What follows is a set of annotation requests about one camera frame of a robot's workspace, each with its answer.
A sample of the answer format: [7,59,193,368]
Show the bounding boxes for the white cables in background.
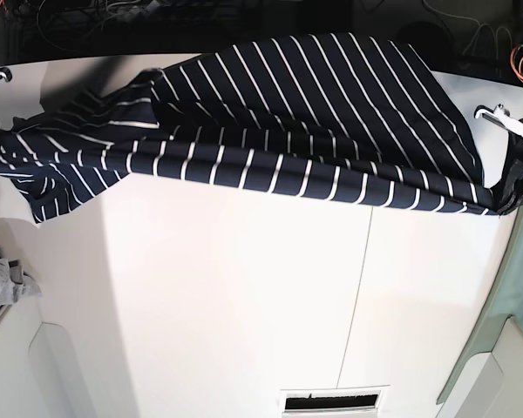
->
[420,0,520,71]

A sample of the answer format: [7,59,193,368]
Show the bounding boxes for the navy white striped t-shirt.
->
[0,33,497,223]

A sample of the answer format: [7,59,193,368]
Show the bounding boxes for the grey dark clothes pile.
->
[0,256,41,309]

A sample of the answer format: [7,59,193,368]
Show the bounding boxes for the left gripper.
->
[474,104,523,214]

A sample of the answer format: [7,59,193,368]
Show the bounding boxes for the table cable slot opening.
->
[279,385,390,418]

